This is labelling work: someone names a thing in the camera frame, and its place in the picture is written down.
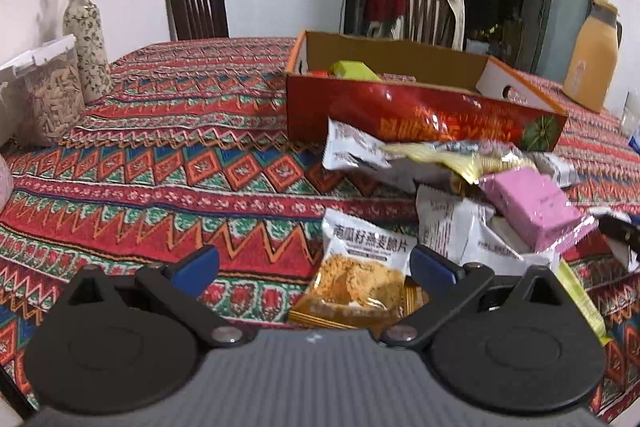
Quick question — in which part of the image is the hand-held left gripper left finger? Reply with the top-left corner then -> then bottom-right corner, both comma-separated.
60,244 -> 251,349

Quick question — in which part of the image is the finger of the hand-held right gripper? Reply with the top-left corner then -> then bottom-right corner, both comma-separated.
597,214 -> 640,273

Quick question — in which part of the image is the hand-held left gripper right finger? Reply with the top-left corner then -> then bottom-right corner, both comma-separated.
377,244 -> 576,350

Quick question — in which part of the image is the white cracker picture snack packet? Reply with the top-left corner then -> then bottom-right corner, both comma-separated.
288,208 -> 427,332

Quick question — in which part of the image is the lime green snack packet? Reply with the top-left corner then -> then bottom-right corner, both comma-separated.
554,258 -> 613,347
329,60 -> 382,82

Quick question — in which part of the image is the pink snack packet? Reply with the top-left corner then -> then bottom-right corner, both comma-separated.
479,167 -> 597,254

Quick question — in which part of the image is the yellow striped silver snack packet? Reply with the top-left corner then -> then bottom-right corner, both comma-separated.
382,141 -> 537,198

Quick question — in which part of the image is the red orange cardboard box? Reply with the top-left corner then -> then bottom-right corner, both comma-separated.
285,30 -> 569,154

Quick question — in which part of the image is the patterned red tablecloth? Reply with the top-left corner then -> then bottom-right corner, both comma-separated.
0,37 -> 640,423

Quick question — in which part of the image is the clear plastic cup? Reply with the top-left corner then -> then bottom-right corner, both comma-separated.
620,91 -> 640,135

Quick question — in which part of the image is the yellow thermos jug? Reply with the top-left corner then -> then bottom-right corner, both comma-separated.
563,0 -> 624,114

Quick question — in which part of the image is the pink vase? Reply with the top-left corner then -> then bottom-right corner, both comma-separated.
0,153 -> 14,210

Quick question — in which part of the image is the clear seed storage container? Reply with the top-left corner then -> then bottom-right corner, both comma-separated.
0,34 -> 87,148

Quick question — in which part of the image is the floral ceramic vase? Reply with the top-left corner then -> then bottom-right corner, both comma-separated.
63,0 -> 114,104

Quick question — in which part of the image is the brown slatted wooden chair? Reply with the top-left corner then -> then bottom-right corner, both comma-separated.
406,0 -> 458,50

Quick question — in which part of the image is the dark wooden chair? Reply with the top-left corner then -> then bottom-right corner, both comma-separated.
163,0 -> 231,42

